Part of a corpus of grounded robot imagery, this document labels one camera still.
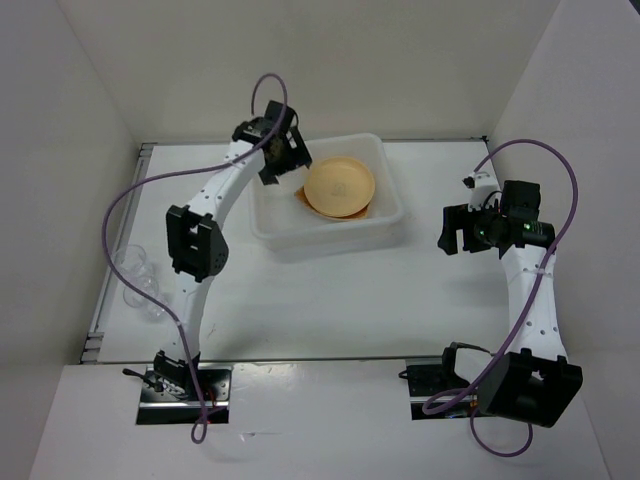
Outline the triangular woven bamboo basket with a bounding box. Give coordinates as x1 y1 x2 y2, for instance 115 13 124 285
292 185 374 224

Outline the yellow bear plate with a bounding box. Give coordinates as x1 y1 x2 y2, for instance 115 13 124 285
310 205 370 222
303 156 376 218

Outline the clear plastic cup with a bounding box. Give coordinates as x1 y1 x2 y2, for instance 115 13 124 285
123 274 166 321
112 244 152 281

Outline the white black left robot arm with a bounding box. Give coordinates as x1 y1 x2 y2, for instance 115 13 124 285
153 100 312 400

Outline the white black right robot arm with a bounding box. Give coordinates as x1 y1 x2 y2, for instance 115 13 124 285
438 172 583 428

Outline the translucent white plastic bin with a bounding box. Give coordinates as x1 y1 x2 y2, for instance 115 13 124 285
248 133 405 258

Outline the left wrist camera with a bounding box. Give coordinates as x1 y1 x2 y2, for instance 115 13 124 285
232 117 274 145

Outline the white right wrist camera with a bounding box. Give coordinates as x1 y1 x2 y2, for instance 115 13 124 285
463 171 499 212

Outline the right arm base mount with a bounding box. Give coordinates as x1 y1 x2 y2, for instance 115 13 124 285
398 357 504 421

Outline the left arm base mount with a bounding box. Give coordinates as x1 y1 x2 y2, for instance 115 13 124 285
122 363 232 426

